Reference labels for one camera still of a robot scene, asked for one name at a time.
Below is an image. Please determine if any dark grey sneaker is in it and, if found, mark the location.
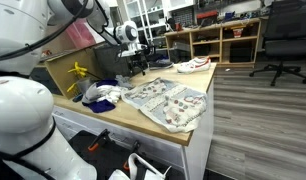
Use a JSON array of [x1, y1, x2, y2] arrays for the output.
[[148, 58, 175, 71]]

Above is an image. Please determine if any printed snowman towel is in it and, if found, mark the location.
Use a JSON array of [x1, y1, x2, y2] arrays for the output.
[[121, 77, 208, 134]]

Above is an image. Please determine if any white drawer cabinet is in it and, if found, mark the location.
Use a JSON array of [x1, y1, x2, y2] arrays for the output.
[[52, 81, 216, 180]]

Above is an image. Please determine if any pile of blue white clothes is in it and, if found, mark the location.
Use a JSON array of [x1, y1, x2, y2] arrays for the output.
[[81, 78, 119, 114]]

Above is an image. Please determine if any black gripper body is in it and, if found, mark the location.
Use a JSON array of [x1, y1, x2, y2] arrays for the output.
[[128, 49, 153, 67]]

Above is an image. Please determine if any metal cylinder can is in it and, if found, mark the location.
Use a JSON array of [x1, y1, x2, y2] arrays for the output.
[[76, 77, 94, 96]]

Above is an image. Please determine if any orange and black clamp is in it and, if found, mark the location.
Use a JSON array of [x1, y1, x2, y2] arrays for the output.
[[122, 139, 142, 172], [87, 128, 112, 153]]

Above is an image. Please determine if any black office chair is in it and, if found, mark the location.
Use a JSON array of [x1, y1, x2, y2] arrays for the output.
[[248, 0, 306, 87]]

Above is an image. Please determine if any red toolbox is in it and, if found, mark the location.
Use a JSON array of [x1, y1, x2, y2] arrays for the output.
[[196, 10, 220, 27]]

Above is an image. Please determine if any small yellow clamp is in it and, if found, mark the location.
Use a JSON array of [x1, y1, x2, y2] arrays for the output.
[[66, 82, 78, 94]]

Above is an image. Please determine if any brown cardboard box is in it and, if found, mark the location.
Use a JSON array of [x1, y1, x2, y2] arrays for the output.
[[44, 45, 98, 100]]

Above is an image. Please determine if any wooden shelf unit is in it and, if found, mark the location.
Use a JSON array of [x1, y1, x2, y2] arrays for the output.
[[163, 17, 263, 66]]

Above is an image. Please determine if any white cloth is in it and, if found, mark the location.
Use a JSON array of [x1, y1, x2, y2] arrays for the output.
[[82, 83, 123, 105]]

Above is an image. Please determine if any red translucent plastic bin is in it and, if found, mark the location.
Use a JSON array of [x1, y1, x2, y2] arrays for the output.
[[64, 18, 98, 51]]

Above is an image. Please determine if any white plastic bracket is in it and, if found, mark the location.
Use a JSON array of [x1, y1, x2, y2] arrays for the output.
[[107, 152, 173, 180]]

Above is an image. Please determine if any white glass door cabinet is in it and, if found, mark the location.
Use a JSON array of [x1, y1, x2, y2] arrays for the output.
[[122, 0, 171, 45]]

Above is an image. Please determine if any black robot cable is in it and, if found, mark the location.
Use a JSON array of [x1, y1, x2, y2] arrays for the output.
[[0, 0, 91, 63]]

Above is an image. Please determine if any white and red sneaker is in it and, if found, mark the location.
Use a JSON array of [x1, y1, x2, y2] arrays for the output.
[[176, 55, 212, 75]]

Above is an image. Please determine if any red and white container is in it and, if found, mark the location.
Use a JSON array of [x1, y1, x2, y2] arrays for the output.
[[231, 27, 245, 39]]

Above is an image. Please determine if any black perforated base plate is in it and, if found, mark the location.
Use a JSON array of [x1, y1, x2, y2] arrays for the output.
[[67, 129, 178, 180]]

